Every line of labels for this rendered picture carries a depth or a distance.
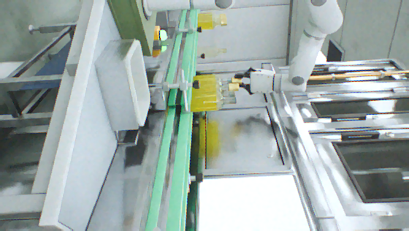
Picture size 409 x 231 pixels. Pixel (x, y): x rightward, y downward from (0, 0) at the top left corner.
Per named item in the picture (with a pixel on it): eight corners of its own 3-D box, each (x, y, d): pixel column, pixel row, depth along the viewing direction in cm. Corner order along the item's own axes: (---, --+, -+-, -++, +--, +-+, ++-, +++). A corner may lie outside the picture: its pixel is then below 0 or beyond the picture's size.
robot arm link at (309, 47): (304, 23, 124) (286, 67, 139) (302, 40, 115) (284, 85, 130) (326, 28, 123) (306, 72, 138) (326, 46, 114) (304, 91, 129)
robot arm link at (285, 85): (309, 66, 127) (310, 53, 134) (281, 65, 130) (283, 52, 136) (305, 96, 137) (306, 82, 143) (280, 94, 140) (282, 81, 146)
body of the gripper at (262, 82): (277, 88, 146) (252, 87, 149) (277, 68, 141) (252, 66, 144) (274, 96, 140) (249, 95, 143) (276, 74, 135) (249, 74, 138)
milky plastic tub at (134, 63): (114, 131, 97) (142, 129, 97) (95, 61, 85) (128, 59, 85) (125, 102, 112) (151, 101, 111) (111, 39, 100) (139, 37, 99)
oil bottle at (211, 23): (185, 31, 218) (227, 28, 217) (184, 23, 215) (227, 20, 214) (185, 28, 223) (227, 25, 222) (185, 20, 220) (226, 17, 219)
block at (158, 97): (146, 112, 115) (166, 111, 115) (142, 88, 110) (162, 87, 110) (147, 107, 118) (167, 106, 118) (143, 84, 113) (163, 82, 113)
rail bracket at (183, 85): (166, 115, 116) (201, 113, 115) (160, 72, 107) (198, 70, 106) (167, 111, 119) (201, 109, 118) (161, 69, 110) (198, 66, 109)
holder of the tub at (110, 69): (116, 145, 100) (141, 143, 100) (93, 62, 85) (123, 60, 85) (128, 115, 114) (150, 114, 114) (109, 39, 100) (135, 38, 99)
